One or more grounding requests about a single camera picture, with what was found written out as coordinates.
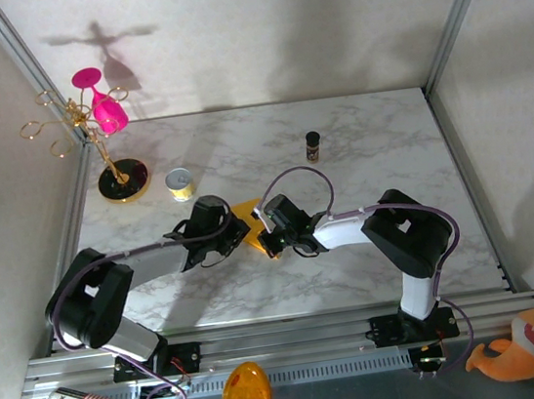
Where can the yellow tin can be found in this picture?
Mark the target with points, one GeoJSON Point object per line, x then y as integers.
{"type": "Point", "coordinates": [181, 186]}

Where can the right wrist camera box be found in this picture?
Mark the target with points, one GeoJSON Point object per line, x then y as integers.
{"type": "Point", "coordinates": [282, 212]}

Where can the aluminium mounting rail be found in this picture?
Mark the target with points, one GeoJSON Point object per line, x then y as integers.
{"type": "Point", "coordinates": [286, 342]}

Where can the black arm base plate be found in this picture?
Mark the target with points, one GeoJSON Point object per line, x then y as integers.
{"type": "Point", "coordinates": [385, 331]}
{"type": "Point", "coordinates": [184, 358]}

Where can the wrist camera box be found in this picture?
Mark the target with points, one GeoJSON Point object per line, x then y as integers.
{"type": "Point", "coordinates": [282, 212]}
{"type": "Point", "coordinates": [210, 214]}

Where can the orange shark plush toy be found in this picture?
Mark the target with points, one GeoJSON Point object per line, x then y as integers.
{"type": "Point", "coordinates": [528, 352]}

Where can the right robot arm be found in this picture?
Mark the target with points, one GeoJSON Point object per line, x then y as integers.
{"type": "Point", "coordinates": [409, 235]}

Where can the black controller board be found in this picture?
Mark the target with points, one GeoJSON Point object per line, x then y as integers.
{"type": "Point", "coordinates": [150, 394]}
{"type": "Point", "coordinates": [428, 360]}

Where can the dark spice bottle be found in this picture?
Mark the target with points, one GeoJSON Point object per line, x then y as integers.
{"type": "Point", "coordinates": [314, 151]}

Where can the orange triangular plastic container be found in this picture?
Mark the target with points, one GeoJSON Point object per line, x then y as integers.
{"type": "Point", "coordinates": [247, 389]}

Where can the aluminium frame post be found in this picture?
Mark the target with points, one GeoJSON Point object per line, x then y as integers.
{"type": "Point", "coordinates": [458, 12]}
{"type": "Point", "coordinates": [30, 68]}

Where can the aluminium side rail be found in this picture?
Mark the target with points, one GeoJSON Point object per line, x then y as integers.
{"type": "Point", "coordinates": [77, 195]}
{"type": "Point", "coordinates": [443, 112]}

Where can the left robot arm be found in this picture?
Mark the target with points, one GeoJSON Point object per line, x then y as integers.
{"type": "Point", "coordinates": [88, 297]}

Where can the gold glass rack stand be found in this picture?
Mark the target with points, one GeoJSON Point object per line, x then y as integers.
{"type": "Point", "coordinates": [131, 175]}

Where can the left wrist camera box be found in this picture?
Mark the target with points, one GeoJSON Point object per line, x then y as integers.
{"type": "Point", "coordinates": [210, 214]}

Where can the pink wine glass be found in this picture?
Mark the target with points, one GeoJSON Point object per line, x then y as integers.
{"type": "Point", "coordinates": [107, 109]}

